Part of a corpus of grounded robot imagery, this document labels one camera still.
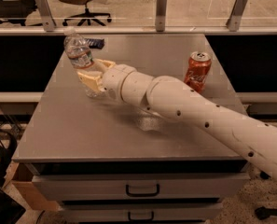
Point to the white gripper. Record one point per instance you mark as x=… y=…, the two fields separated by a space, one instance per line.
x=114 y=81

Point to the clear plastic water bottle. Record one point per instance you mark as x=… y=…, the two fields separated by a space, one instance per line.
x=79 y=54

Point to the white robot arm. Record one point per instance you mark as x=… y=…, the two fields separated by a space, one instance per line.
x=172 y=99

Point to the grey drawer cabinet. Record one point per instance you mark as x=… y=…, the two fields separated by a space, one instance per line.
x=72 y=134

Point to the orange soda can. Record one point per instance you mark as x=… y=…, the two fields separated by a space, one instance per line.
x=199 y=64

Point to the cardboard box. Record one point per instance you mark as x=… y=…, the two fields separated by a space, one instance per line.
x=20 y=178

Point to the upper grey drawer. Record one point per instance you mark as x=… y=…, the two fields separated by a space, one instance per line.
x=142 y=186

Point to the grey drawer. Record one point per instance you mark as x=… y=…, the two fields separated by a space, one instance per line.
x=142 y=186
x=142 y=212

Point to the lower grey drawer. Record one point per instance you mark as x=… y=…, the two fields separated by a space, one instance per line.
x=142 y=212

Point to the black equipment at left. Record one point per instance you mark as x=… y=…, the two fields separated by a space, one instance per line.
x=10 y=210

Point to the black caster base right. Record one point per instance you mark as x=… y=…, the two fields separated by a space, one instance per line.
x=264 y=213

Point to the left metal bracket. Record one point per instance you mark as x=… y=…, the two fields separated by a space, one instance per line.
x=45 y=14

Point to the metal bracket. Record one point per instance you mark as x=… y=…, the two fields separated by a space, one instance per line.
x=235 y=18
x=160 y=19
x=45 y=14

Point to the middle metal bracket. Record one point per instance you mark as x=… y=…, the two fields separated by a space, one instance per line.
x=160 y=19

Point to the black upper drawer handle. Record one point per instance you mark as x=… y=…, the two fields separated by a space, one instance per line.
x=142 y=192

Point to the black drawer handle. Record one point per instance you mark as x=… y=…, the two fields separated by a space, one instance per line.
x=142 y=192
x=144 y=217

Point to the right metal bracket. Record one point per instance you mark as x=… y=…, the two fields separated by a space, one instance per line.
x=235 y=18

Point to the black lower drawer handle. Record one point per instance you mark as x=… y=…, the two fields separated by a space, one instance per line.
x=144 y=217

